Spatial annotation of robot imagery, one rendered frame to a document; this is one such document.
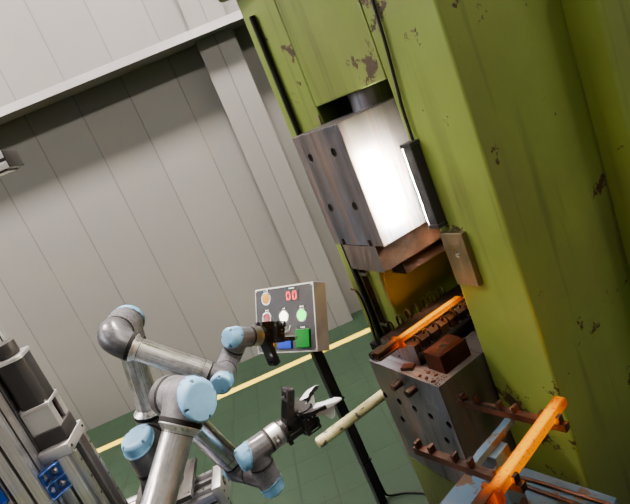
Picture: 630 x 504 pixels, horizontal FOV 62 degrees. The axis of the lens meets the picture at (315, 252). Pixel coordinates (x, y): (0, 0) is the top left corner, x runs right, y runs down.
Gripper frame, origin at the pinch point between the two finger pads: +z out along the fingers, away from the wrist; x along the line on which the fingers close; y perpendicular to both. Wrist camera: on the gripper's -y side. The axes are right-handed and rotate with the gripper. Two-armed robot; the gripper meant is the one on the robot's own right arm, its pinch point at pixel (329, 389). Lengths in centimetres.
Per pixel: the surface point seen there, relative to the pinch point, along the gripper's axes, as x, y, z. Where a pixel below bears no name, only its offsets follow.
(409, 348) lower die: 4.6, 2.3, 30.7
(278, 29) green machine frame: -23, -111, 45
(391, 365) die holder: -3.6, 8.6, 26.2
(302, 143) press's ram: -12, -74, 31
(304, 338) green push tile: -42.6, -0.9, 15.0
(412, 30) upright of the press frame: 38, -91, 45
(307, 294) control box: -44, -16, 25
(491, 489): 66, 4, 0
